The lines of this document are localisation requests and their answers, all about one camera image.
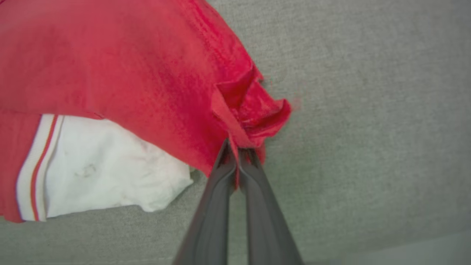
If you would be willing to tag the red and white garment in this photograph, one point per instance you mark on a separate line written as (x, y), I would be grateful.
(128, 73)

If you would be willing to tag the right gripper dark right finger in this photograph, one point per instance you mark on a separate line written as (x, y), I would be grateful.
(266, 228)

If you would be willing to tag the grey fabric sofa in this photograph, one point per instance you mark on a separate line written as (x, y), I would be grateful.
(368, 129)

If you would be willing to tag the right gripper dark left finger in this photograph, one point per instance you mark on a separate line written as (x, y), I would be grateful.
(211, 221)

